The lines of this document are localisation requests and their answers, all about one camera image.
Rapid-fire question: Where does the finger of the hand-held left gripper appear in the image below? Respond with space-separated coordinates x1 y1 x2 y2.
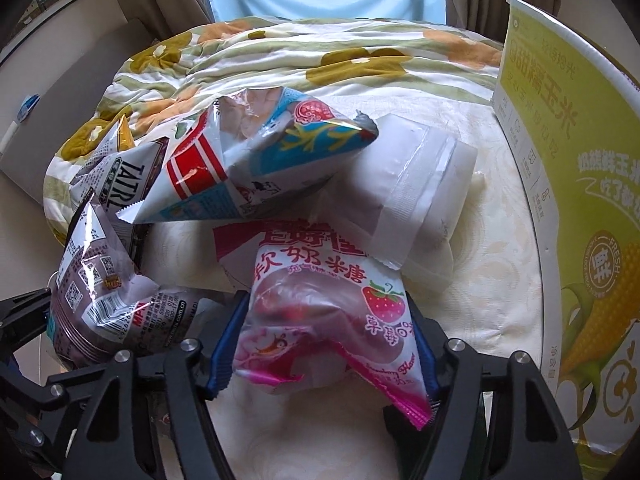
0 290 52 356
0 361 67 461

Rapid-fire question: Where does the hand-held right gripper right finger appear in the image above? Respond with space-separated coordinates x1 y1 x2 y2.
382 292 583 480

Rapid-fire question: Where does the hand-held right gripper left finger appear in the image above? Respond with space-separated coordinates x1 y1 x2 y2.
65 290 251 480

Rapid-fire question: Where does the purple grey snack bag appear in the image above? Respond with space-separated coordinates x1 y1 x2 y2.
47 200 236 367

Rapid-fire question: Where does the pink strawberry candy bag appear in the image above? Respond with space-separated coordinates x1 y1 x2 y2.
212 216 435 430

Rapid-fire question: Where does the green cardboard box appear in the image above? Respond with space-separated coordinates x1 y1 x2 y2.
492 0 640 480

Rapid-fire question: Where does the white tissue pack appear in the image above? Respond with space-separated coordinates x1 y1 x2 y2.
320 112 477 297

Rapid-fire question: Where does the white small box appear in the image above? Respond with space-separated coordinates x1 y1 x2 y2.
0 120 22 154

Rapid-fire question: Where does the blue red striped snack bag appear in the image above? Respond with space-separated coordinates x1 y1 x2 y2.
116 85 381 227

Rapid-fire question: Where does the orange striped snack packet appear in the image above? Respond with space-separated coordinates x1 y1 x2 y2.
102 115 134 154

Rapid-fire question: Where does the blue white small item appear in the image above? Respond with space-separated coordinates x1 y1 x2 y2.
17 92 42 124

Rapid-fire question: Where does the grey headboard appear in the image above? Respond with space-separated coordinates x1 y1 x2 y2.
0 17 156 207

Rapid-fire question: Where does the floral green yellow blanket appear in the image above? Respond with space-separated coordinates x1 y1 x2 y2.
44 16 506 247

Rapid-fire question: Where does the framed picture of houses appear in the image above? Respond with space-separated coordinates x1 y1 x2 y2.
0 0 92 67

